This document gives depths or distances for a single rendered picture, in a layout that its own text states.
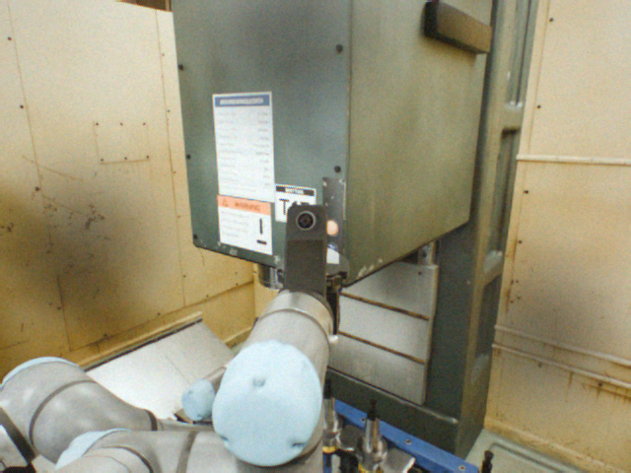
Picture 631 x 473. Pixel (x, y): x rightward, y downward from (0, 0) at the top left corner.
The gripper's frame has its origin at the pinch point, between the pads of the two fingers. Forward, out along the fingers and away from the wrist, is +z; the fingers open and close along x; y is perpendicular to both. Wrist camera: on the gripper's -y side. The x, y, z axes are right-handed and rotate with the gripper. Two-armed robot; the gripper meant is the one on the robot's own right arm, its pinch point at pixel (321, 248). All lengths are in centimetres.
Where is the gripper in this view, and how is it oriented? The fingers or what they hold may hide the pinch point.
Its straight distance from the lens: 62.2
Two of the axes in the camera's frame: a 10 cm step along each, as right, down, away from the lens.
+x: 9.9, 0.4, -1.3
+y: 0.0, 9.6, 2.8
